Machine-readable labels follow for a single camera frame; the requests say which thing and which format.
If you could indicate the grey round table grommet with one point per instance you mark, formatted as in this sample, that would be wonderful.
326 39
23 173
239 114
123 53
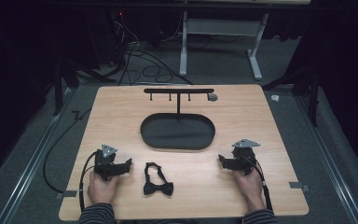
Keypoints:
212 97

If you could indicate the black hanger stand with tray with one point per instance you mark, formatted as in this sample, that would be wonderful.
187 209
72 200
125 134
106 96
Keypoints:
177 132

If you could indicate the small white crumpled scrap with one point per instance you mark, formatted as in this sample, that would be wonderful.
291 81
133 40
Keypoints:
275 98

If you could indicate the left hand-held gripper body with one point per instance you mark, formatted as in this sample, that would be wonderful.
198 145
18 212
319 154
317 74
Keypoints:
104 166

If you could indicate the aluminium floor rail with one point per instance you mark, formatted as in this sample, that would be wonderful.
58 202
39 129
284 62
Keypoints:
332 168
28 168

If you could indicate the black metal stand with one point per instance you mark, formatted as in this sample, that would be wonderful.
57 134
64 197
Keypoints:
313 99
59 90

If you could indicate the black bow tie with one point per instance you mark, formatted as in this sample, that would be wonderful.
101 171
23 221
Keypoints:
158 187

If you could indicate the white metal desk frame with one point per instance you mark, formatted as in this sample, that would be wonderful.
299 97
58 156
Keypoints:
220 27

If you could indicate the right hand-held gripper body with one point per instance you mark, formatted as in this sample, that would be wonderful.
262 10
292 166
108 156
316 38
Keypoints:
245 158

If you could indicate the grey tape strip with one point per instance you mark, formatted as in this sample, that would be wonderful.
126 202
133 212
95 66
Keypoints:
299 186
66 194

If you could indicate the person's left hand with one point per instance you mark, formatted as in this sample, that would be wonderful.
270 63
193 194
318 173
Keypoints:
101 189

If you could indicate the person's right hand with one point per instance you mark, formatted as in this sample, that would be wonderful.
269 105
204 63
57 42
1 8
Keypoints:
251 188

